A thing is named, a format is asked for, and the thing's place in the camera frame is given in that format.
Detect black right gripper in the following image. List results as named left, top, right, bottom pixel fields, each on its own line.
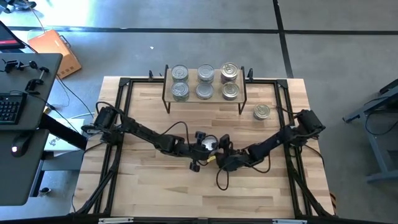
left=216, top=134, right=249, bottom=172

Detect black aluminium rig frame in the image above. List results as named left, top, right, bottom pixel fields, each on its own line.
left=73, top=70, right=336, bottom=218

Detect blue label ring-pull can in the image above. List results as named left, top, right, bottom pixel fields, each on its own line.
left=221, top=82, right=241, bottom=101
left=253, top=103, right=271, bottom=121
left=220, top=62, right=239, bottom=84

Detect person's shoe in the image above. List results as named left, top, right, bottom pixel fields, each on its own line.
left=0, top=0, right=38, bottom=13

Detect wooden shelf black metal legs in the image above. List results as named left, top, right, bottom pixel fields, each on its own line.
left=160, top=64, right=248, bottom=115

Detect black office desk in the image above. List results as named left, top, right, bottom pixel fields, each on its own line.
left=0, top=52, right=88, bottom=207

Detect grey lid green label can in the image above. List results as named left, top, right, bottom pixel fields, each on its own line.
left=195, top=82, right=215, bottom=101
left=197, top=63, right=216, bottom=83

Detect black computer mouse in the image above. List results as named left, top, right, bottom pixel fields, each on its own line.
left=11, top=132, right=31, bottom=157

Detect black backlit keyboard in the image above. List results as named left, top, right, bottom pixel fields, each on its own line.
left=0, top=92, right=28, bottom=125

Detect white table edge bracket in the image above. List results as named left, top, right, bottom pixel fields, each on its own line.
left=272, top=218, right=308, bottom=224
left=98, top=217, right=135, bottom=224

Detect black desk clamp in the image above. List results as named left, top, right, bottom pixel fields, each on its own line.
left=24, top=78, right=45, bottom=95
left=2, top=58, right=25, bottom=73

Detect silver lid albacore tuna can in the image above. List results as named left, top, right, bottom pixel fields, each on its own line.
left=201, top=135, right=219, bottom=152
left=170, top=64, right=190, bottom=83
left=170, top=81, right=190, bottom=103

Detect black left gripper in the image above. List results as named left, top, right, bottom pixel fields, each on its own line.
left=185, top=131, right=215, bottom=173

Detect white box with logo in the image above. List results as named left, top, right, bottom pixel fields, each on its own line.
left=43, top=113, right=94, bottom=158

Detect grey metal stand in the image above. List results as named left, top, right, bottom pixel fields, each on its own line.
left=343, top=78, right=398, bottom=184

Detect orange cardboard box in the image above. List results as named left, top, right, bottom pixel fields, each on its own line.
left=27, top=29, right=83, bottom=80

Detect black computer monitor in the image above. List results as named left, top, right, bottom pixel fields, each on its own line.
left=0, top=20, right=26, bottom=53

